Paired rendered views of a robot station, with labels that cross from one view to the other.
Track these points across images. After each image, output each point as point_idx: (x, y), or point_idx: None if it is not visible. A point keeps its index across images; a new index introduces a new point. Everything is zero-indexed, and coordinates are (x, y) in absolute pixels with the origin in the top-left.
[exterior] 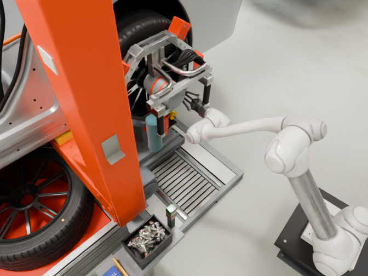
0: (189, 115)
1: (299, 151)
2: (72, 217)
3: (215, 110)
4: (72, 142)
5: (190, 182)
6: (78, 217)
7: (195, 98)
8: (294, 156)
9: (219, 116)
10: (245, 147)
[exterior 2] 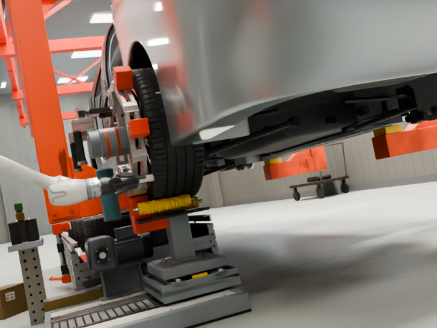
0: (248, 323)
1: None
2: (89, 219)
3: (75, 179)
4: None
5: (97, 320)
6: (90, 225)
7: (299, 325)
8: None
9: (64, 180)
10: None
